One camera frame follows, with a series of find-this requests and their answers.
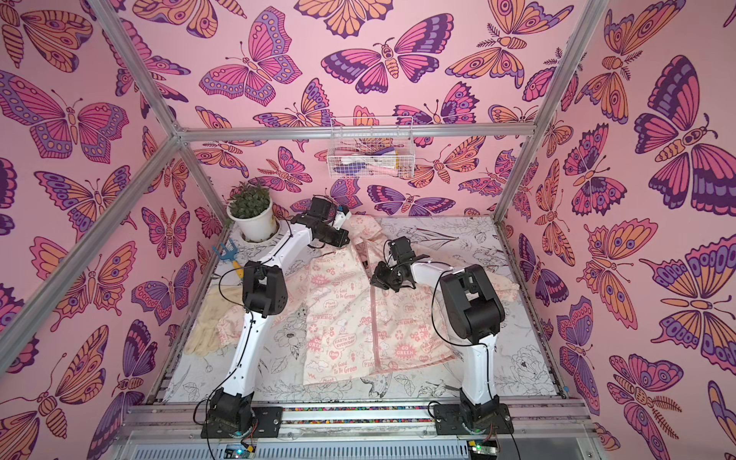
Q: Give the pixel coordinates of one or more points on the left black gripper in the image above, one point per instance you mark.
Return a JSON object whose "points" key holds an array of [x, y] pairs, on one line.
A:
{"points": [[341, 241]]}

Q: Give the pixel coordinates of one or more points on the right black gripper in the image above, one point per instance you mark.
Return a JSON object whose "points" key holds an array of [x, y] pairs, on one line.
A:
{"points": [[381, 276]]}

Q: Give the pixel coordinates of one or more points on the pink printed kids jacket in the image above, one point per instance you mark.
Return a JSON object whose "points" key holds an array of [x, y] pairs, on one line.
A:
{"points": [[337, 327]]}

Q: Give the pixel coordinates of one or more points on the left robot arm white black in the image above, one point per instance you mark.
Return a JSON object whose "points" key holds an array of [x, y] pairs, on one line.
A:
{"points": [[264, 296]]}

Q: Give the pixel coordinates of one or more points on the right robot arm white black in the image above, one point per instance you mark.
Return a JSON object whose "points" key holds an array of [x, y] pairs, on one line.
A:
{"points": [[474, 312]]}

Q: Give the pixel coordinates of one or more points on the potted green plant white pot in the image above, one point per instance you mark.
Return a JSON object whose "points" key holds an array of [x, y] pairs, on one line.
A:
{"points": [[250, 208]]}

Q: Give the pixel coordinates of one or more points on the blue yellow garden rake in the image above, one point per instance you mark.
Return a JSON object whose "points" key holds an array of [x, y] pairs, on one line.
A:
{"points": [[227, 252]]}

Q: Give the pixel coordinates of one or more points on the beige work glove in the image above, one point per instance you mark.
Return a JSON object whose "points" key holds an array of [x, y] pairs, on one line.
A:
{"points": [[219, 322]]}

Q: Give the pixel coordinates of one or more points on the white wire basket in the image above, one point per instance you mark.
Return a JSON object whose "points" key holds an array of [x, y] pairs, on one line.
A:
{"points": [[378, 146]]}

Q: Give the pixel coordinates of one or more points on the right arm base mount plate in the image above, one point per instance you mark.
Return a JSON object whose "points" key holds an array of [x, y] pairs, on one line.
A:
{"points": [[460, 419]]}

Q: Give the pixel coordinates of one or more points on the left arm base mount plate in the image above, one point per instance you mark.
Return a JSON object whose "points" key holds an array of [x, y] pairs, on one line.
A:
{"points": [[256, 422]]}

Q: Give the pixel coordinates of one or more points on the aluminium front rail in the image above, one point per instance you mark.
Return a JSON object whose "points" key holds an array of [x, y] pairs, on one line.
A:
{"points": [[523, 429]]}

